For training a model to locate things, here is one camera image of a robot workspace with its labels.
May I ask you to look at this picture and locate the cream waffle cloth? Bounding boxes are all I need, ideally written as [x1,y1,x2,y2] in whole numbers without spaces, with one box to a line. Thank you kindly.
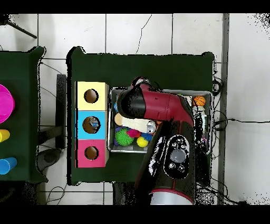
[120,115,157,134]

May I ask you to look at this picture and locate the blue and white plastic packet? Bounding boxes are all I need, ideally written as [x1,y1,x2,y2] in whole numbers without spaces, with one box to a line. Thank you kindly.
[88,117,100,129]

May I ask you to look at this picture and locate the wooden box with three holes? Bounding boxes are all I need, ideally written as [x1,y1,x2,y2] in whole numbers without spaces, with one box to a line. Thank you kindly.
[75,81,110,169]

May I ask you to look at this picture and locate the clear mesh bin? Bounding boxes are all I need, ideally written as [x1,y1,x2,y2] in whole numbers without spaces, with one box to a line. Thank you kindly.
[108,87,213,154]

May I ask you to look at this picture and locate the orange sponge disc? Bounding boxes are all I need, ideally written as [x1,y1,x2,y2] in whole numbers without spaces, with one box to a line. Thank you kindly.
[114,112,123,126]

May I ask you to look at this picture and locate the green spiky ball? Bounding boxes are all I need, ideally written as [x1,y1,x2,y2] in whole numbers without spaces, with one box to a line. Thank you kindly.
[114,128,134,147]

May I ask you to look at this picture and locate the dark green table cloth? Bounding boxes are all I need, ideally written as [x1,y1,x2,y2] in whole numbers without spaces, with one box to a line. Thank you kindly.
[0,46,48,183]
[66,46,215,188]

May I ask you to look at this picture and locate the orange mini basketball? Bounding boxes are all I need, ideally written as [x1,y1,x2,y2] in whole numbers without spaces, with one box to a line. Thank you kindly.
[192,95,206,107]

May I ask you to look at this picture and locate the dark grey round base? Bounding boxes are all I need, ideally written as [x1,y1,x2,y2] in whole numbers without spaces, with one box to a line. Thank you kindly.
[37,147,62,172]

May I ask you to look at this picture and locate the pink bowl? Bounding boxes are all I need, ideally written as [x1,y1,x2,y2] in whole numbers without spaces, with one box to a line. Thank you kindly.
[0,83,15,124]

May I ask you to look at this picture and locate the yellow cup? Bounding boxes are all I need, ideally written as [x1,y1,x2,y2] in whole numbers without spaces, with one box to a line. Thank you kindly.
[0,129,11,143]

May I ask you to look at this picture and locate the blue cup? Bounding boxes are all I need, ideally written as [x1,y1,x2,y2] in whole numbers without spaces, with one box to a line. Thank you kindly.
[0,156,18,175]

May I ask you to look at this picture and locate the black tripod leg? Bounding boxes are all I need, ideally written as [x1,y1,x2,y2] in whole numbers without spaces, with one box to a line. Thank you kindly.
[0,14,37,39]

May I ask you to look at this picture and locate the black cable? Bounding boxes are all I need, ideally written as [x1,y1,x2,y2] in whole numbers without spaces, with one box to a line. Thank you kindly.
[213,118,270,130]

